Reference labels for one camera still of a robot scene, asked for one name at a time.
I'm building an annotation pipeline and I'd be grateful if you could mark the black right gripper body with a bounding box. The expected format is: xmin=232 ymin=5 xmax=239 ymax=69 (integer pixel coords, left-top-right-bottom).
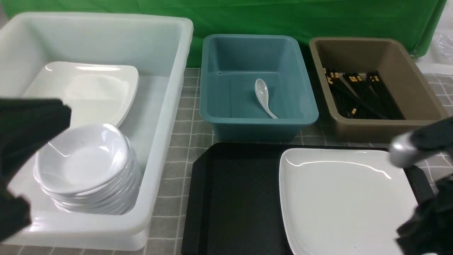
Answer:
xmin=396 ymin=175 xmax=453 ymax=255

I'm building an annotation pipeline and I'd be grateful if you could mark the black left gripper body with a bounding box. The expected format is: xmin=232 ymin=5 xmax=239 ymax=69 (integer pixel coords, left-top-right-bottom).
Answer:
xmin=0 ymin=97 xmax=71 ymax=242

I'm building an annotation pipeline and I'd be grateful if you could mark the large white square plate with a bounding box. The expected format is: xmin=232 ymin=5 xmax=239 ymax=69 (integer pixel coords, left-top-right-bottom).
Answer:
xmin=279 ymin=147 xmax=434 ymax=255

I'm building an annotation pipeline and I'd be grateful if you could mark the white ceramic soup spoon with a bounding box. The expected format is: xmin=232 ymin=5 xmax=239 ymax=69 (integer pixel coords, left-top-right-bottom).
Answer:
xmin=254 ymin=79 xmax=278 ymax=119

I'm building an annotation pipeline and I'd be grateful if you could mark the white square plate in tub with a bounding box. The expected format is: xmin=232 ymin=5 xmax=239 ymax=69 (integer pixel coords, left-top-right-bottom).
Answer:
xmin=24 ymin=62 xmax=139 ymax=128

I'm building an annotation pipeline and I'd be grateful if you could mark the stack of white bowls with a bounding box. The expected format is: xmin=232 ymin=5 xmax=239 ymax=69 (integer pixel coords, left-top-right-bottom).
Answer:
xmin=34 ymin=123 xmax=143 ymax=216

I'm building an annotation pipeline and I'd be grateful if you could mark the bundle of black chopsticks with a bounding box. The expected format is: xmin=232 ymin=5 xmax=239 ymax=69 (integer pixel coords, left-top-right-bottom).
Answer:
xmin=323 ymin=68 xmax=406 ymax=120

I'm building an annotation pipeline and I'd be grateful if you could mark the brown plastic bin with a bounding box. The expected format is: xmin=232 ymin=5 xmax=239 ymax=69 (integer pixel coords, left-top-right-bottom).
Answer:
xmin=309 ymin=37 xmax=448 ymax=143

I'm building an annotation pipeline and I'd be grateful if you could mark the large white plastic tub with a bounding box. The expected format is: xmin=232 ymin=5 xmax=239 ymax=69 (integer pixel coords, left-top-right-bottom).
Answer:
xmin=0 ymin=12 xmax=194 ymax=251

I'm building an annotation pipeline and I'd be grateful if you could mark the black plastic serving tray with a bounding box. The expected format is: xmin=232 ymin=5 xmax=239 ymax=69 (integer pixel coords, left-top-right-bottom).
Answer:
xmin=181 ymin=142 xmax=453 ymax=255

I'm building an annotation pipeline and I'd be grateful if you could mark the green backdrop cloth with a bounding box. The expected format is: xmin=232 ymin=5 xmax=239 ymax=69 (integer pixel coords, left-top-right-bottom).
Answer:
xmin=1 ymin=0 xmax=446 ymax=67

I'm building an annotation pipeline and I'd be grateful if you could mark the teal plastic bin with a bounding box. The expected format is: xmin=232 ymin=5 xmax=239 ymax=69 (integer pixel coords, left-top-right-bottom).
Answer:
xmin=200 ymin=34 xmax=319 ymax=142

